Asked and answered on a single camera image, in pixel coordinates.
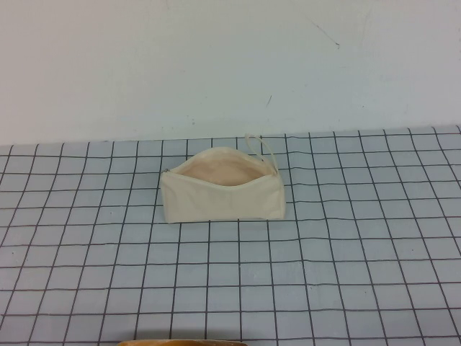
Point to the cream fabric pencil case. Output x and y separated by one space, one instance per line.
219 205

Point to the brown wooden curved object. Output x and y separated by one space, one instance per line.
180 343

